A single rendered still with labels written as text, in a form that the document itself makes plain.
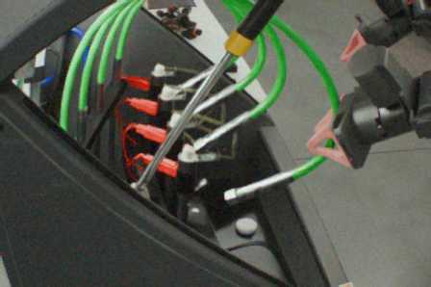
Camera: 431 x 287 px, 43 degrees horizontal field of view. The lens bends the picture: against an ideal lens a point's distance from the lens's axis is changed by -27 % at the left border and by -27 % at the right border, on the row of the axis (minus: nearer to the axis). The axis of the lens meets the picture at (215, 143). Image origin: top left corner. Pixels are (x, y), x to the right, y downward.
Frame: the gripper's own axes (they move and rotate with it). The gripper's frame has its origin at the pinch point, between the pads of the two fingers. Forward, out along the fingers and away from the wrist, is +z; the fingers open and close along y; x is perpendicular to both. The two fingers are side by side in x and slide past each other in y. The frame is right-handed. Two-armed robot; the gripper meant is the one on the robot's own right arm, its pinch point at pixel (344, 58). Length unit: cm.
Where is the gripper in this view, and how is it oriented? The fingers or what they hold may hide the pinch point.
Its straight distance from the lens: 115.6
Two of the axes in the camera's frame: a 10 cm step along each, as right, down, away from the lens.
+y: -6.1, -6.5, -4.5
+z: -7.9, 5.1, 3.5
